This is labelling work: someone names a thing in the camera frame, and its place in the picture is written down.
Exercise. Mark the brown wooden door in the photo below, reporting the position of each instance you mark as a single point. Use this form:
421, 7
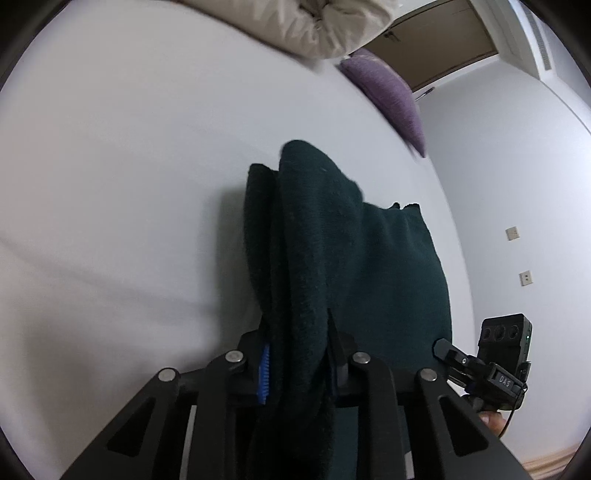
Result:
434, 41

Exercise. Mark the rolled beige duvet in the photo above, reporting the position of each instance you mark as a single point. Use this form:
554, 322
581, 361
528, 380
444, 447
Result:
309, 29

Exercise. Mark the purple cushion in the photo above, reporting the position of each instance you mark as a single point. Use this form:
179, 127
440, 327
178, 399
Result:
390, 93

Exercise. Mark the dark green knit sweater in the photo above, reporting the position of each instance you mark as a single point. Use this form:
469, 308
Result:
326, 265

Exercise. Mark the upper beige wall socket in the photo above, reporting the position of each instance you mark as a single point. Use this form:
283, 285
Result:
512, 233

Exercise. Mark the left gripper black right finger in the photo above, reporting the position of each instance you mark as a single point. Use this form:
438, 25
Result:
340, 347

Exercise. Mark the black camera box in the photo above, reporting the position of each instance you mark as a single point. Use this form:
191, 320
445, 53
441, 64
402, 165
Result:
505, 341

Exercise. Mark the right human hand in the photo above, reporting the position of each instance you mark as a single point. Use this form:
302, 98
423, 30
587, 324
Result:
494, 420

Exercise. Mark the beige wall socket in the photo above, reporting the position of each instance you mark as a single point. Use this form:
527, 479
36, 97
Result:
512, 233
526, 278

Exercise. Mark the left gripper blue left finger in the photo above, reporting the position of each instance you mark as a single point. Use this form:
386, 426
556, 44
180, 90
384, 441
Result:
263, 381

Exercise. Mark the lower beige wall socket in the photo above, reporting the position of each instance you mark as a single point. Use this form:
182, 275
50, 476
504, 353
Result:
526, 278

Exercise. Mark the white bed sheet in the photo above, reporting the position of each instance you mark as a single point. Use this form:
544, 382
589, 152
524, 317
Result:
127, 130

